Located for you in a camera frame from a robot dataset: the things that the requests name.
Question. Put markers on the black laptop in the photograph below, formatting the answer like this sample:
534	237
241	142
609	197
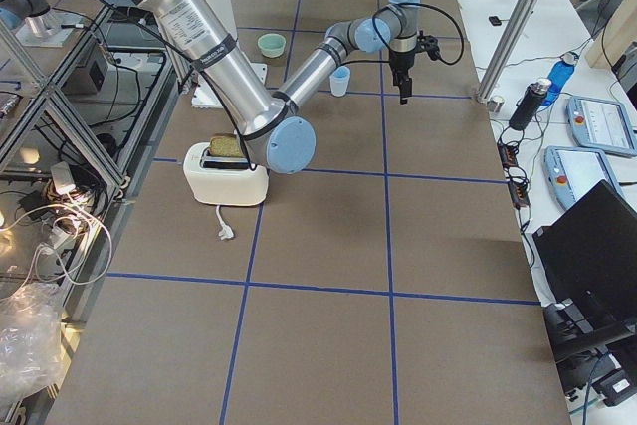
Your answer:
591	248

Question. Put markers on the teach pendant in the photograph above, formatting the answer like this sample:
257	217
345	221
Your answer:
573	171
601	124

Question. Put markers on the black thermos bottle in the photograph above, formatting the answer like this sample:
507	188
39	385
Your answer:
527	107

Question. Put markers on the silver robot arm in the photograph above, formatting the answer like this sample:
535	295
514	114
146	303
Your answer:
267	123
36	14

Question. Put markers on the clear plastic bag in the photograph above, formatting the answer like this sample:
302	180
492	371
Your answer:
31	355

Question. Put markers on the cream toaster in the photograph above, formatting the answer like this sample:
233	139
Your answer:
219	180

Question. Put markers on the aluminium frame post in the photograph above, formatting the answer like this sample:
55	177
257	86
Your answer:
504	49

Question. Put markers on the blue water bottle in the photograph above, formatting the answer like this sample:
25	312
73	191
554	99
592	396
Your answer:
559	74

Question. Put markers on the green bowl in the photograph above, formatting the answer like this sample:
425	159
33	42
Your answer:
272	45

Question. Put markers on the lower teach pendant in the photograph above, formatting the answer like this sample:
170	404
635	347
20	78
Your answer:
573	171

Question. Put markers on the light blue cup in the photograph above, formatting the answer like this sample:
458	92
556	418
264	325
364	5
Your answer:
339	81

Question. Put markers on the upper teach pendant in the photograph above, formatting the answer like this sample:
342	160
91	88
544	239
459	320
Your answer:
601	124

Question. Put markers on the bread slice in toaster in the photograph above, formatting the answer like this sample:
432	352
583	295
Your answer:
225	145

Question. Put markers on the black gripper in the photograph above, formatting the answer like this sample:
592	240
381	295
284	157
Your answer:
400	63

